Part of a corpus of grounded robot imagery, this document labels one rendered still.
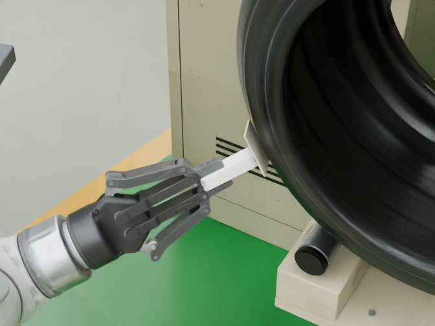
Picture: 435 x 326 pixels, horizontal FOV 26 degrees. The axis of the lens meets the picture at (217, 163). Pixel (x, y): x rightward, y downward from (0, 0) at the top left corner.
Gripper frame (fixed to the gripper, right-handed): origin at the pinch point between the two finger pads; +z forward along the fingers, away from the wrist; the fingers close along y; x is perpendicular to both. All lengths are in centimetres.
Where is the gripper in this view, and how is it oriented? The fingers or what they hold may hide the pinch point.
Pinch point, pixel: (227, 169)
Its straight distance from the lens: 113.3
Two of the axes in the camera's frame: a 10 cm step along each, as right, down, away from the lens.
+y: 4.3, 8.0, 4.2
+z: 8.9, -4.5, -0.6
